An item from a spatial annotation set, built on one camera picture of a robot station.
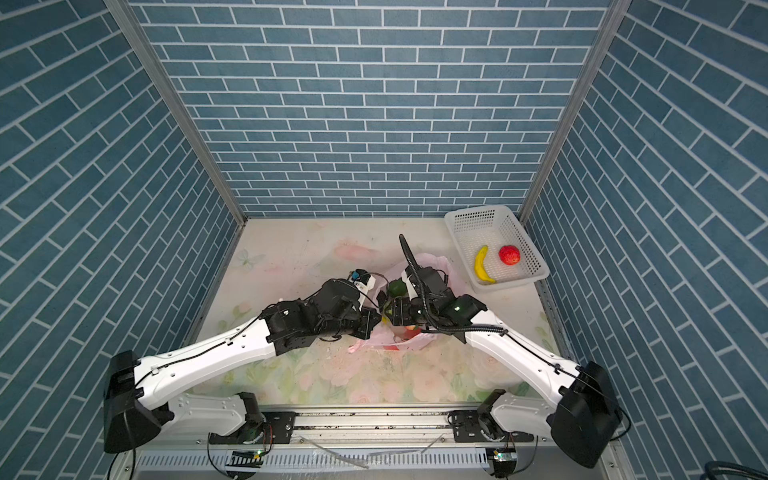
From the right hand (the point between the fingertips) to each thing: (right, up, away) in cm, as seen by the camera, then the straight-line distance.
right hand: (397, 311), depth 78 cm
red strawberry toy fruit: (+39, +14, +24) cm, 48 cm away
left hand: (-2, -1, -8) cm, 8 cm away
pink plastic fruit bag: (-2, -5, -5) cm, 7 cm away
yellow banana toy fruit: (+29, +10, +25) cm, 40 cm away
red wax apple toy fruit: (+4, -8, +10) cm, 14 cm away
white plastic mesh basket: (+36, +16, +33) cm, 51 cm away
